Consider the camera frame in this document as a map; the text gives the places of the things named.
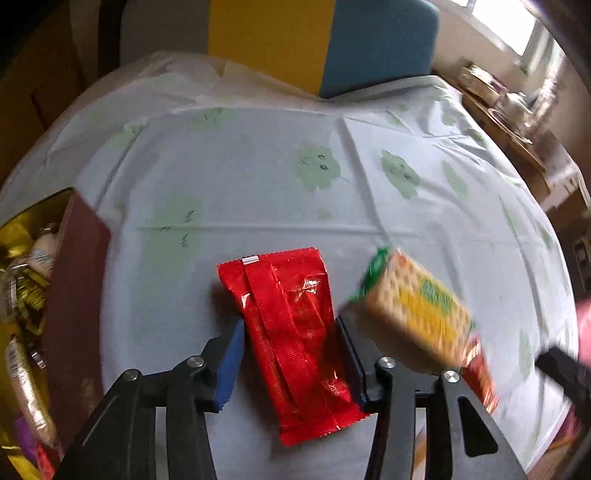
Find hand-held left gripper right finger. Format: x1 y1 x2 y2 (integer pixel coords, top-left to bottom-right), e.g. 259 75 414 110
335 315 527 480

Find wooden side table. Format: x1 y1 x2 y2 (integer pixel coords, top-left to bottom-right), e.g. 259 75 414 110
434 69 555 199

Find plain red snack packet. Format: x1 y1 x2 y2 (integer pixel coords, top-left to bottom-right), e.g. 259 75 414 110
217 248 365 448

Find white teapot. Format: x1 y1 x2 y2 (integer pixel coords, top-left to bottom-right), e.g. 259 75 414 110
501 90 532 118

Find brown oat bar packet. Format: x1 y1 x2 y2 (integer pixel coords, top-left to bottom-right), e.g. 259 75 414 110
28 224 63 278
4 337 58 446

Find tissue box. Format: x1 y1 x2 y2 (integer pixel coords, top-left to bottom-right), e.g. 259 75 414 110
457 62 506 104

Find cracker packet with green ends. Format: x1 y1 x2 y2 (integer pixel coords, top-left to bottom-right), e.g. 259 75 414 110
348 247 476 367

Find window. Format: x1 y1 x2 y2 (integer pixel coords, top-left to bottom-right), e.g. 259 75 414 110
462 0 555 65

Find gold tin box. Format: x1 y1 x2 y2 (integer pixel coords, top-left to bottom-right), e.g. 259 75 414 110
0 187 112 480

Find cloud-print tablecloth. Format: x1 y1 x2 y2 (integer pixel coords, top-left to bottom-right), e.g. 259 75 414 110
0 51 583 480

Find grey yellow blue headboard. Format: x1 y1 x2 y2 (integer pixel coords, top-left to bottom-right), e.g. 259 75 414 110
117 0 439 100

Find patterned curtain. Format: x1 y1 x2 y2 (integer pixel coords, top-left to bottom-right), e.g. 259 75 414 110
526 41 571 144

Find white cardboard box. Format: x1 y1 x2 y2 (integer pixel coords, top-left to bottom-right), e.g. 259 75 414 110
542 152 583 204

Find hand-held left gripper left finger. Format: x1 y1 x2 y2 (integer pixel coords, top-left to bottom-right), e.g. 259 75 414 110
53 318 245 480

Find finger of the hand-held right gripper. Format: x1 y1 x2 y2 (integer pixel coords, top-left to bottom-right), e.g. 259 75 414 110
536 347 587 404

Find dark gold-printed snack bag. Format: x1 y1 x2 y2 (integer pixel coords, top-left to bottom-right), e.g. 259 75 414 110
0 263 49 333

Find purple jelly cup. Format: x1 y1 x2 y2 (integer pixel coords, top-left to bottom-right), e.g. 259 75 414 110
13 415 41 462

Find red patterned snack packet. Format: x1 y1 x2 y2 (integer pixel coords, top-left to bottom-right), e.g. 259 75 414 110
462 337 500 414

